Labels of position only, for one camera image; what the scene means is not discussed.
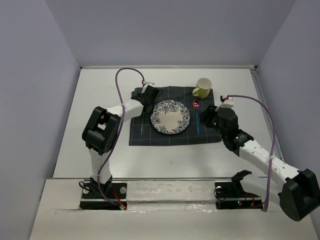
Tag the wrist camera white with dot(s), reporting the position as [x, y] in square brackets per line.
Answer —
[147, 83]
[226, 102]

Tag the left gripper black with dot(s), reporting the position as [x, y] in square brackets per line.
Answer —
[152, 107]

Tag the iridescent fork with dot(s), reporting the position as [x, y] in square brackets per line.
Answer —
[142, 124]

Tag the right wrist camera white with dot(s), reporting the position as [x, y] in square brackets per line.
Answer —
[226, 102]

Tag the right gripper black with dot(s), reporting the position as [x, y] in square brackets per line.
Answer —
[208, 113]

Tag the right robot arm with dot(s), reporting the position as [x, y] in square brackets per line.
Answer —
[299, 189]

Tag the pale yellow mug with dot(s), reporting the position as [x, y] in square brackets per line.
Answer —
[202, 89]

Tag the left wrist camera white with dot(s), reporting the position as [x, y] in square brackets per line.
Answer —
[147, 83]

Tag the iridescent spoon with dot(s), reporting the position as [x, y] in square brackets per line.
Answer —
[196, 105]

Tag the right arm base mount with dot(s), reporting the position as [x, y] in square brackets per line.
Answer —
[230, 195]

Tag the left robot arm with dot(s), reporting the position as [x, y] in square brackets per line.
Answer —
[103, 129]

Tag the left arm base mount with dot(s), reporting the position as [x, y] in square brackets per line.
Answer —
[114, 200]

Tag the blue floral plate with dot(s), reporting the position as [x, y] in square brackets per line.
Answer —
[170, 117]

